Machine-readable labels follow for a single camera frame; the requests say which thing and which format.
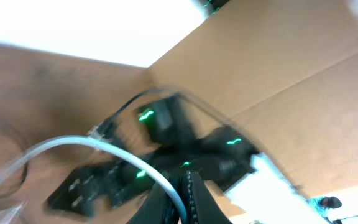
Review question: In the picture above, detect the white USB cable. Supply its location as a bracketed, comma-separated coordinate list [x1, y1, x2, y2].
[0, 126, 188, 224]

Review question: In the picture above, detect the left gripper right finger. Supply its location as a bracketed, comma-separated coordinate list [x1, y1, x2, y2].
[180, 171, 232, 224]

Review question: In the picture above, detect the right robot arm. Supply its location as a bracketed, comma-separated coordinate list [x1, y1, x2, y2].
[46, 95, 259, 224]

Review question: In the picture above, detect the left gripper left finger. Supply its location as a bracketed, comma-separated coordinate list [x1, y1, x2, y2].
[127, 184, 179, 224]

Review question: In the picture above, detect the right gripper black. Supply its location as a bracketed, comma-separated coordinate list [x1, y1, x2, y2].
[46, 159, 155, 217]

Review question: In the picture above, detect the cardboard box wall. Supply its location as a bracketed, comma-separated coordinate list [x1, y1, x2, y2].
[147, 0, 358, 218]

